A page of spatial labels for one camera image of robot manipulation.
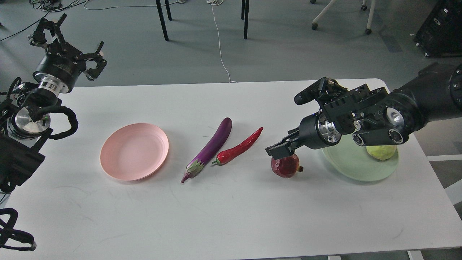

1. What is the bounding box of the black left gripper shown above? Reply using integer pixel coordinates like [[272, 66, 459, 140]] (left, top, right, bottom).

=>
[[28, 14, 108, 94]]

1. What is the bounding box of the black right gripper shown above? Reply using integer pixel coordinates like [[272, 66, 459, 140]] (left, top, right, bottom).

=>
[[266, 114, 341, 160]]

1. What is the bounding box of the red pomegranate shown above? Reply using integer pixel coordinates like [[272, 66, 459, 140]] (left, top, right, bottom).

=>
[[271, 154, 304, 179]]

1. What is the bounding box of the red chili pepper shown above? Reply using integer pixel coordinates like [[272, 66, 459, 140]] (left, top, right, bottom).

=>
[[212, 127, 264, 166]]

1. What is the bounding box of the purple eggplant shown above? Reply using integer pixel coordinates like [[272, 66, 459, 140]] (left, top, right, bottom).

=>
[[180, 117, 232, 184]]

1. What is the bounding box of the green pink peach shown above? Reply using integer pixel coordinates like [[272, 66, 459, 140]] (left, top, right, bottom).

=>
[[366, 145, 397, 161]]

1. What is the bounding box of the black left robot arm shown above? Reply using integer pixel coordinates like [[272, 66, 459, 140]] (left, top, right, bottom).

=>
[[0, 14, 107, 203]]

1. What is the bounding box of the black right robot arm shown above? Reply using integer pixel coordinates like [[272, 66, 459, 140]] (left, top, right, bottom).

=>
[[266, 62, 462, 160]]

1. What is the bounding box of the green plate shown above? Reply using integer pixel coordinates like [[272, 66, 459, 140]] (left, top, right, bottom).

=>
[[322, 135, 399, 182]]

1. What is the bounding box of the black table leg left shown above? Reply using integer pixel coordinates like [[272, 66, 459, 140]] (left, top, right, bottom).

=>
[[155, 0, 172, 42]]

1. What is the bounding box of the black table leg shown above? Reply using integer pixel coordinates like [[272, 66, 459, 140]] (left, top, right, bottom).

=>
[[241, 0, 250, 40], [155, 0, 172, 42]]

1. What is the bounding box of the pink plate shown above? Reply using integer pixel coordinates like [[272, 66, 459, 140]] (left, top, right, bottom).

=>
[[100, 123, 169, 181]]

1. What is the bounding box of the black table leg right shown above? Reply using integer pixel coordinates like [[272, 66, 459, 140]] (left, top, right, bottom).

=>
[[241, 0, 250, 40]]

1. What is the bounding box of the white chair base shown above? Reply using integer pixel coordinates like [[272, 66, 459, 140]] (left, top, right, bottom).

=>
[[311, 0, 377, 35]]

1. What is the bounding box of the black equipment case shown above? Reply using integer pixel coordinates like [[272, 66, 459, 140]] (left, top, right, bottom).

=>
[[414, 0, 462, 58]]

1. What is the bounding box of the white floor cable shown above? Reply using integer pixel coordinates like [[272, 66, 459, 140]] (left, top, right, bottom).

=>
[[206, 0, 237, 83]]

